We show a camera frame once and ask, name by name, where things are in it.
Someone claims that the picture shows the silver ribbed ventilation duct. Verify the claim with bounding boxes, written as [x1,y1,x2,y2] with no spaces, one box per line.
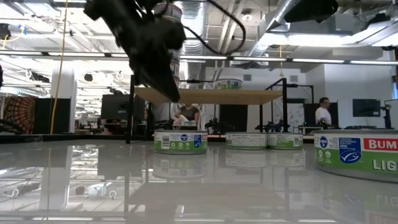
[178,0,206,82]

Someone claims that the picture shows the tuna can green white label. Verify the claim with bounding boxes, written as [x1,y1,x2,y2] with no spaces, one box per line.
[154,129,208,156]
[212,78,244,91]
[266,133,304,151]
[225,132,268,151]
[313,129,398,184]

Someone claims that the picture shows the large black screen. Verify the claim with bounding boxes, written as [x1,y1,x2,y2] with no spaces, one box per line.
[303,101,340,131]

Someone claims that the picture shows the black camera on stand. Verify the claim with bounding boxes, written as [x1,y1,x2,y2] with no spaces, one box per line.
[381,104,393,130]

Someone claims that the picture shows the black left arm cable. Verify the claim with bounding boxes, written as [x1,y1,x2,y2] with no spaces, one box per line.
[182,0,247,57]

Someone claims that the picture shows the long ceiling light strip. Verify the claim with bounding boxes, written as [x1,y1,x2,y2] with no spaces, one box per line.
[0,49,398,66]

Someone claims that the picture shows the person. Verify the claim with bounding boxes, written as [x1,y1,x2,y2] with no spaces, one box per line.
[173,104,201,127]
[313,96,333,126]

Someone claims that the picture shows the large silver ventilation duct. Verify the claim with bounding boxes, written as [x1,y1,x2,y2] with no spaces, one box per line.
[248,0,312,58]

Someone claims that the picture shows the dark room divider panel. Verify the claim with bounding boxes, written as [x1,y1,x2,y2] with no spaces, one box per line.
[34,98,72,126]

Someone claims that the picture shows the black desk monitor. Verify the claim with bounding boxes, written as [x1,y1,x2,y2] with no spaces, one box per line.
[100,93,146,121]

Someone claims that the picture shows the black wall monitor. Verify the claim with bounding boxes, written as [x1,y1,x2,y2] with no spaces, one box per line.
[352,98,381,118]

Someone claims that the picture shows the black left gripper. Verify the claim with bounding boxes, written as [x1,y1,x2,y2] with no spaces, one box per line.
[116,0,187,103]

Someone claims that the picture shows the wooden shelf black metal legs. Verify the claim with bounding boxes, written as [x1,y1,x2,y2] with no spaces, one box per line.
[126,73,289,144]

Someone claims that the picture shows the yellow power cable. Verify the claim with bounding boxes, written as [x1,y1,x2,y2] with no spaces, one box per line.
[50,0,69,125]

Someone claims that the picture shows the red patterned cloth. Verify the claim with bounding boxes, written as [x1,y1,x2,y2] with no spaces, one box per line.
[2,95,37,124]

